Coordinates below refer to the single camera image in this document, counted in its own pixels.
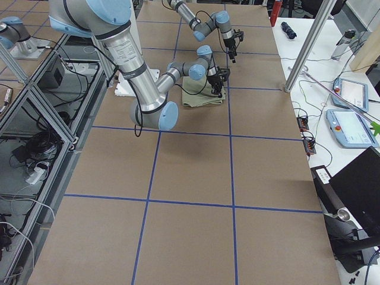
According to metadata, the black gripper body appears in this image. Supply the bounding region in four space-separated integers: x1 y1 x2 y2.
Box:
223 37 236 53
207 74 223 89

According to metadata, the olive green long-sleeve shirt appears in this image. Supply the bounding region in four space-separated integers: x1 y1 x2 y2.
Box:
182 77 226 107

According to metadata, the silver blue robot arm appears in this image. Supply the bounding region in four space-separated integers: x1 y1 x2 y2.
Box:
49 1 225 131
166 1 244 63

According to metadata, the dark folded umbrella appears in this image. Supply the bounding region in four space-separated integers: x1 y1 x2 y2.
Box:
280 21 297 40

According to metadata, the red fire extinguisher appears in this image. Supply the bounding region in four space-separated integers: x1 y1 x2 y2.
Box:
270 0 283 27

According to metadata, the orange connector board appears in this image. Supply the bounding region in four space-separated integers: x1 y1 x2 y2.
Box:
296 116 309 132
302 137 316 157

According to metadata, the grey water bottle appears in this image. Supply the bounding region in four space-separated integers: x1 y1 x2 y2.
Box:
331 29 356 61

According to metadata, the far blue teach pendant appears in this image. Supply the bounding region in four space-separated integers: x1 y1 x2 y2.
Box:
332 78 369 112

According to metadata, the blue teach pendant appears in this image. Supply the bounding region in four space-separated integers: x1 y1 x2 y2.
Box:
326 109 379 149
332 78 369 112

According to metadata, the near blue teach pendant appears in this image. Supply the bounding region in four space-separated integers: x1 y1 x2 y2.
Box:
326 109 379 149

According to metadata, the black monitor on stand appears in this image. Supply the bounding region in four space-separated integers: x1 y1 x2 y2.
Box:
311 147 379 273

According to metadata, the white power strip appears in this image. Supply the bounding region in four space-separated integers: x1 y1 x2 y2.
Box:
26 166 47 185

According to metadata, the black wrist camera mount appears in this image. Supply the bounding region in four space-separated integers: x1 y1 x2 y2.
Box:
233 29 244 42
217 66 230 82

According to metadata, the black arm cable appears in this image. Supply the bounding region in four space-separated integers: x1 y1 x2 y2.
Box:
194 10 222 33
173 53 217 97

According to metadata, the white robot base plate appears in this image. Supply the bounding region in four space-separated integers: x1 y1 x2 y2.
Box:
114 67 163 98

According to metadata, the grey aluminium frame post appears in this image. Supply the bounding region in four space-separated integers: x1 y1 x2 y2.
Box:
284 0 337 93

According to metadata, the black power box under frame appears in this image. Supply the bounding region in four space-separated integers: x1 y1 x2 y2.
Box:
37 62 65 89

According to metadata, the aluminium frame rail structure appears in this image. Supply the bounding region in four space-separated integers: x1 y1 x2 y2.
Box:
1 35 116 284

